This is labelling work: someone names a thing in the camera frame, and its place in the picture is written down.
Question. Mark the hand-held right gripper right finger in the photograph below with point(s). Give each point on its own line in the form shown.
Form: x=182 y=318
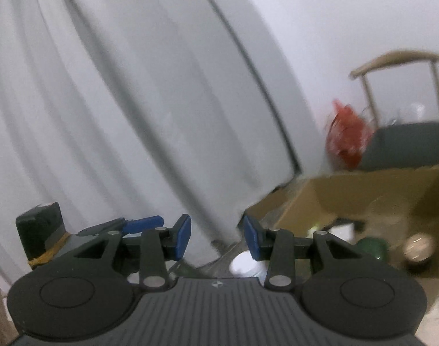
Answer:
x=250 y=238

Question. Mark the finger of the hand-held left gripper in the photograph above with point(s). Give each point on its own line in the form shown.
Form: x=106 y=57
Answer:
x=143 y=223

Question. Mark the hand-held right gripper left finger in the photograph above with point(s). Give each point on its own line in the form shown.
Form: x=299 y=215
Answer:
x=181 y=236

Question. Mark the white lidded plastic bottle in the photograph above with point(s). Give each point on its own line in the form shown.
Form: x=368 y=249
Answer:
x=246 y=265

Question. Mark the white charger plug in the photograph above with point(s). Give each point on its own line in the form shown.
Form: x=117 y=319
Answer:
x=342 y=231

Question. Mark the dark green round jar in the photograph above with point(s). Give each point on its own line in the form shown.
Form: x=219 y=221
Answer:
x=374 y=249

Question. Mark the clear drinking glass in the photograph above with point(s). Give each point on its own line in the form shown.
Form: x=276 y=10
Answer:
x=385 y=212

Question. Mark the gold lidded round jar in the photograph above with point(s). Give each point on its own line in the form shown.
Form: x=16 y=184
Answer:
x=419 y=250

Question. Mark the white curtain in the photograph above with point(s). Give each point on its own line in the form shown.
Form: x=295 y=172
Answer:
x=97 y=97

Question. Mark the red plastic bag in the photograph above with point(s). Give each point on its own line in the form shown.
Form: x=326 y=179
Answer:
x=349 y=133

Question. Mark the wooden chair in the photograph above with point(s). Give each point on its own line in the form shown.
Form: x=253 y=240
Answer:
x=403 y=140

